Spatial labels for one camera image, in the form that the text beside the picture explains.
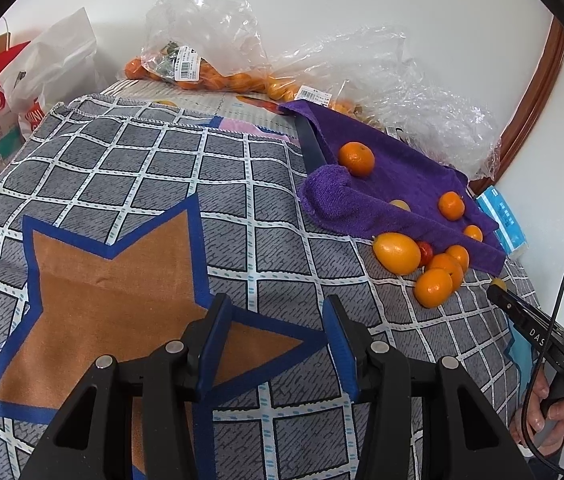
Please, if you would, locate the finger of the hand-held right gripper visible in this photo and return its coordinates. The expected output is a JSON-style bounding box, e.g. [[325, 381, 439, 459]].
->
[[486, 284, 558, 342]]

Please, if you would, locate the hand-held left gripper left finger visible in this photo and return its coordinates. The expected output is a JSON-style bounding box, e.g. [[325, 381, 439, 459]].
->
[[19, 292, 235, 480]]

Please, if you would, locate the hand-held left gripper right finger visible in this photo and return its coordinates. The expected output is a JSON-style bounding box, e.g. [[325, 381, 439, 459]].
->
[[323, 294, 535, 480]]

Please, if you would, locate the small red fruit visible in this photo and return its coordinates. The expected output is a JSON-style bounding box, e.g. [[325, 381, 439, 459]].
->
[[414, 241, 435, 267]]

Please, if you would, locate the oval orange citrus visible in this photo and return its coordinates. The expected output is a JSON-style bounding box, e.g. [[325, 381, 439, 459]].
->
[[372, 232, 421, 276]]

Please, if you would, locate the purple towel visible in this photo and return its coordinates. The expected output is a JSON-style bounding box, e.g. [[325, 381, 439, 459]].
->
[[279, 100, 507, 273]]

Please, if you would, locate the large mandarin orange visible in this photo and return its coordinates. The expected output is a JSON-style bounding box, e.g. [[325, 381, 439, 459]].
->
[[338, 141, 376, 178]]

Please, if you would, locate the black tray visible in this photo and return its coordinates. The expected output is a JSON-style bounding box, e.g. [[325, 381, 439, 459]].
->
[[296, 115, 330, 168]]

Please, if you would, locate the person's right hand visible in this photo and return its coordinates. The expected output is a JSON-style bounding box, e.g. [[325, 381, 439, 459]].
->
[[509, 371, 564, 460]]

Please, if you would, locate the blue tissue pack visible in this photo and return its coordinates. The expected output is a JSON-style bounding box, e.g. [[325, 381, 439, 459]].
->
[[476, 186, 527, 258]]

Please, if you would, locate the grey checked star cloth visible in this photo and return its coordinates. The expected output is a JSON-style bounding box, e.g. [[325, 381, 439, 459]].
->
[[0, 92, 537, 480]]

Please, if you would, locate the large crumpled clear plastic bag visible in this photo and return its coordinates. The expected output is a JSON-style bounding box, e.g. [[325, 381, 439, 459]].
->
[[357, 55, 502, 181]]

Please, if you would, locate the fruit print paper mat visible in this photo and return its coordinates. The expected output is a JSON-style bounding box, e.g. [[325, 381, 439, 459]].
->
[[99, 77, 313, 141]]

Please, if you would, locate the pile of bagged golden berries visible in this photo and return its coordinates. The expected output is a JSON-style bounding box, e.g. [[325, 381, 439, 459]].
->
[[329, 100, 377, 128]]

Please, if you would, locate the pile of bagged kumquats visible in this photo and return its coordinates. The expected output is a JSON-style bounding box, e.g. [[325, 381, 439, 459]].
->
[[222, 72, 303, 101]]

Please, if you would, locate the pile of bagged mandarins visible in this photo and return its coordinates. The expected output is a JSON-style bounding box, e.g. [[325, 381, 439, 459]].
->
[[124, 57, 223, 92]]

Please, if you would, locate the white red print plastic bag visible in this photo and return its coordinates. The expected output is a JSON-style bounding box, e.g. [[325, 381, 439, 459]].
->
[[18, 100, 58, 143]]

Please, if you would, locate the clear plastic bag of mandarins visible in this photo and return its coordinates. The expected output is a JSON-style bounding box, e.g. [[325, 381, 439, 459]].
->
[[139, 0, 267, 93]]

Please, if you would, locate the brown wooden door frame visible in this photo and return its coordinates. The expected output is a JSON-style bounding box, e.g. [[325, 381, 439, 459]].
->
[[469, 17, 564, 181]]

